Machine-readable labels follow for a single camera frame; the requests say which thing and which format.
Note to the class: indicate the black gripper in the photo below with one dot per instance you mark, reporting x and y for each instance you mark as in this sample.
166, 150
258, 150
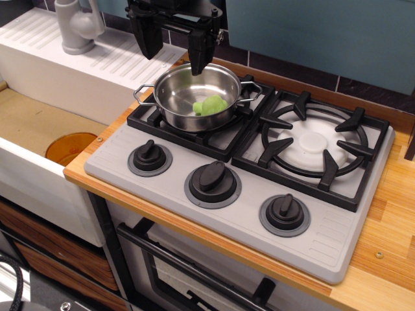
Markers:
199, 19

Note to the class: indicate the stainless steel pot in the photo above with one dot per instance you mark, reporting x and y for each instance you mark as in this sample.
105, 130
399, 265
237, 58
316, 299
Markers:
175, 91

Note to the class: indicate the green toy cauliflower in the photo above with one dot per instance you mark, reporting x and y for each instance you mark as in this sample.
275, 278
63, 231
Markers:
211, 105

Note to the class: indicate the black left stove knob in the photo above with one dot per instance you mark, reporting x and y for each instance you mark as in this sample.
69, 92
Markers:
149, 159

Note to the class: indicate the black stove knob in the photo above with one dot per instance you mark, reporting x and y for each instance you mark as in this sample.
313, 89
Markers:
213, 186
284, 216
149, 159

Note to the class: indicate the black middle stove knob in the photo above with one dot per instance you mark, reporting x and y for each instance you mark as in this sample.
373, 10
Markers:
213, 186

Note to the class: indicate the grey toy stove top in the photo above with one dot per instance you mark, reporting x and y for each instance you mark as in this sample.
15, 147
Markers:
324, 250

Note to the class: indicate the black right stove knob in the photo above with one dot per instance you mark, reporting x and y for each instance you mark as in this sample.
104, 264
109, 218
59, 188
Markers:
284, 216

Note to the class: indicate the grey toy faucet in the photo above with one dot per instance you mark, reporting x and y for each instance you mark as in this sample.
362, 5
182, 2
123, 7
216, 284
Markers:
78, 29

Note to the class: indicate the black left burner grate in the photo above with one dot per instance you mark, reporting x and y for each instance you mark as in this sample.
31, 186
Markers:
219, 144

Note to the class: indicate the black burner grate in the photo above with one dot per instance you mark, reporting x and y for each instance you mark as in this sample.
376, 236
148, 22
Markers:
219, 144
325, 151

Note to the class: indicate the white toy sink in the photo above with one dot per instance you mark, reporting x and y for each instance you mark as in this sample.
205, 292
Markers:
46, 94

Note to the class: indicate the orange sink drain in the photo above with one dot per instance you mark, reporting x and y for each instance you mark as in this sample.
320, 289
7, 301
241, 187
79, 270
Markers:
67, 147

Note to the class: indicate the black right burner grate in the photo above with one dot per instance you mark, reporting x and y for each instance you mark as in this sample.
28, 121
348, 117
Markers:
325, 151

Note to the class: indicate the wooden drawer fronts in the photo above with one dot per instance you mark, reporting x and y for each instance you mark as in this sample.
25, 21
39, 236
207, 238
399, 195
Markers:
62, 257

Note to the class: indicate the black oven door handle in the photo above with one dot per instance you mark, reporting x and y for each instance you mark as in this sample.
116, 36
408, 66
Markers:
138, 236

